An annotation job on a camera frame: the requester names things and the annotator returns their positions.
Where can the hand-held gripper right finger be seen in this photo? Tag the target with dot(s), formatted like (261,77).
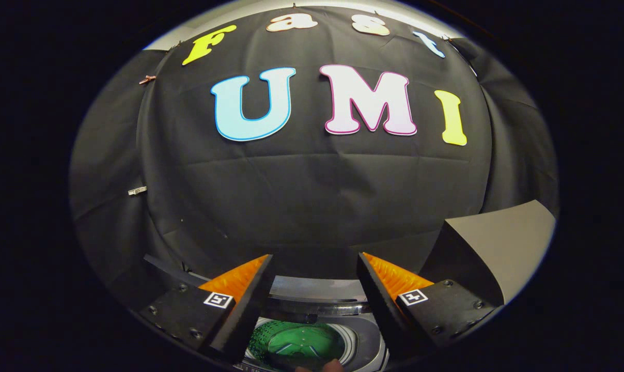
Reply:
(381,305)

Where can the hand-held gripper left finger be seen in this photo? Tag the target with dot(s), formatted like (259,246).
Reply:
(250,310)

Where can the green polo shirt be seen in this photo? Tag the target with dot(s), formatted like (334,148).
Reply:
(301,346)

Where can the silver clip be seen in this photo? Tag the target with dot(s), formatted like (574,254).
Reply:
(137,190)

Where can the red clip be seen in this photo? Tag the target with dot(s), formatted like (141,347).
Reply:
(147,79)

